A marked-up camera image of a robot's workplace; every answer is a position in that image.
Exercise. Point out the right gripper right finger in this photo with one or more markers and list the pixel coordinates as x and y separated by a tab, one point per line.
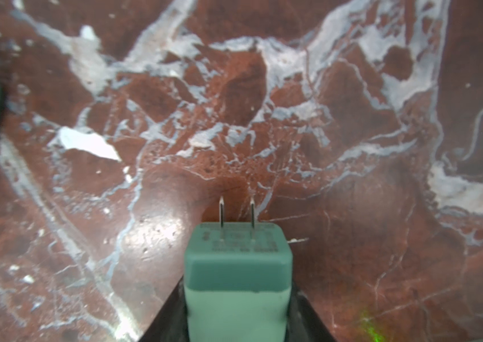
303	323

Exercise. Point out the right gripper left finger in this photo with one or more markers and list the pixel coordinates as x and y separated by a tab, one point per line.
170	324

